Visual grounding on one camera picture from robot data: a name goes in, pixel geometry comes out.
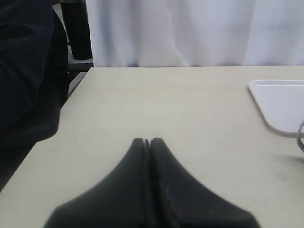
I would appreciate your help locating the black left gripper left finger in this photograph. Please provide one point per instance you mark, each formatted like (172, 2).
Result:
(123, 199)

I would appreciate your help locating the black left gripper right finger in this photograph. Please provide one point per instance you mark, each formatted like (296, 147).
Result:
(181, 201)

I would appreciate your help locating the steel mug with pellets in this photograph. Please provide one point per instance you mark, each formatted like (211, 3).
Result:
(299, 142)

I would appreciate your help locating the white plastic tray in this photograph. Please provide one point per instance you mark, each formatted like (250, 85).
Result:
(281, 103)

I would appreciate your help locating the white curtain backdrop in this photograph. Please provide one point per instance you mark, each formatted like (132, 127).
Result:
(187, 33)

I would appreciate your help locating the person in dark clothing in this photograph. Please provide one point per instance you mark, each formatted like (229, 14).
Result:
(34, 79)

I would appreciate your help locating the black cylinder on side table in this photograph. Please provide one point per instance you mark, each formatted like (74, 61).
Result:
(76, 23)

